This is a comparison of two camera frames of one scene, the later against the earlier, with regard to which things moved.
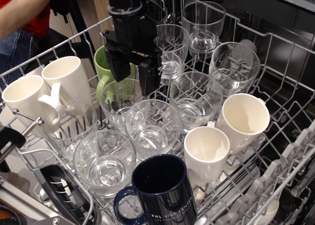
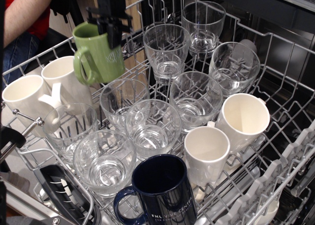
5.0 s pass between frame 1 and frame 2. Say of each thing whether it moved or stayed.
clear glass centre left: stayed
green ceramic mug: moved
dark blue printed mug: stayed
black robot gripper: moved
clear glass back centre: stayed
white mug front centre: stayed
